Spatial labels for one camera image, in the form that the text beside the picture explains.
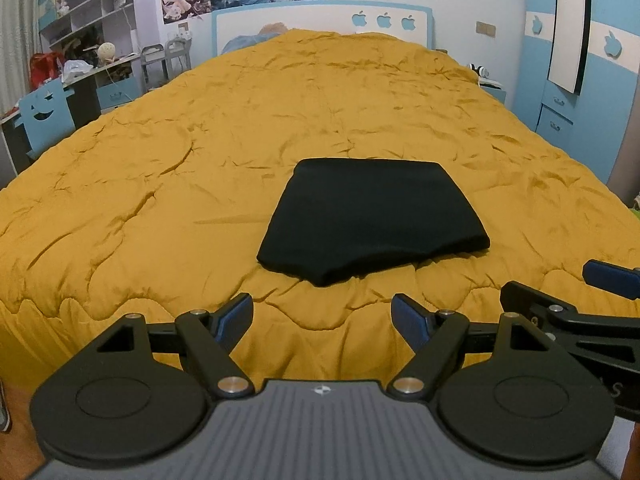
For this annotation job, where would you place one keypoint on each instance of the tan wall switch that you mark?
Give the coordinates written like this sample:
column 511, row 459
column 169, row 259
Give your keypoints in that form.
column 485, row 29

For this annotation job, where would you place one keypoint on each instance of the black pants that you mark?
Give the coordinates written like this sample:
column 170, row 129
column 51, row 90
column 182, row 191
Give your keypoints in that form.
column 370, row 215

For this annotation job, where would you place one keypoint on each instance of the white blue bookshelf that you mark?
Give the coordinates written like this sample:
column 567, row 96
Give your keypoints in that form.
column 85, row 5

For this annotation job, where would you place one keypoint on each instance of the yellow quilted blanket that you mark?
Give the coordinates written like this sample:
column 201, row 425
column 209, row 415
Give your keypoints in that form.
column 175, row 170

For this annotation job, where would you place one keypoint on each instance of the blue pillow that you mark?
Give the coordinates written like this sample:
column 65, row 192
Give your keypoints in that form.
column 242, row 42

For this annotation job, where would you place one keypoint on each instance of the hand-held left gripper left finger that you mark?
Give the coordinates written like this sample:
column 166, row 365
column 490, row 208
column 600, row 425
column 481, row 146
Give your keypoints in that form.
column 235, row 316

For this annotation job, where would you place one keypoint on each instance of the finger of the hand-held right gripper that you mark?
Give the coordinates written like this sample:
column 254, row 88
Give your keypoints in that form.
column 560, row 317
column 607, row 275

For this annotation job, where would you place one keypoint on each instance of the white curtain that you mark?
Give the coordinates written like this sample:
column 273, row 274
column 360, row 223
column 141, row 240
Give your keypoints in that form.
column 20, row 35

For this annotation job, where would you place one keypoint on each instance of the white headphones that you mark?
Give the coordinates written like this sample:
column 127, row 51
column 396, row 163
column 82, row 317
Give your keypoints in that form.
column 480, row 70

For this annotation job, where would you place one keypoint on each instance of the desk with blue drawer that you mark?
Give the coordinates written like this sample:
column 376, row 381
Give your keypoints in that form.
column 115, row 95

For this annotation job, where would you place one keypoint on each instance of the grey chair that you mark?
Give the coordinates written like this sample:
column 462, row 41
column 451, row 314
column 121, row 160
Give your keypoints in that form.
column 177, row 57
column 152, row 65

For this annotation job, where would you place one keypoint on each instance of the blue wardrobe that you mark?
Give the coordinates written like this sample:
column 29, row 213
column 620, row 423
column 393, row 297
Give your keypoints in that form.
column 610, row 125

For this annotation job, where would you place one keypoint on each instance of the red bag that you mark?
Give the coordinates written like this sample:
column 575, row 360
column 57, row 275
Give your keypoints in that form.
column 42, row 70

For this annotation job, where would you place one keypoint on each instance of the white blue headboard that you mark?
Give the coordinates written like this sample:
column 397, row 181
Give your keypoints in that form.
column 320, row 17

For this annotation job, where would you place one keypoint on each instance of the blue nightstand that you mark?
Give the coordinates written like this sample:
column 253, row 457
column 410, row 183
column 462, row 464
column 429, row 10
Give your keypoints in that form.
column 495, row 92

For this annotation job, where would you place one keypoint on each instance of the blue smiley face chair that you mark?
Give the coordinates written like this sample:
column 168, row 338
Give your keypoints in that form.
column 45, row 115

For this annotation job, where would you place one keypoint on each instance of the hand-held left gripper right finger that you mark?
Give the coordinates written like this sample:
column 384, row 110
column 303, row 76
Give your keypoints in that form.
column 407, row 317

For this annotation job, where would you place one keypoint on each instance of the white plastic bag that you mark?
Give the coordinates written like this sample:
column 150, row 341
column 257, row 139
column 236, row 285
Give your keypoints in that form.
column 77, row 66

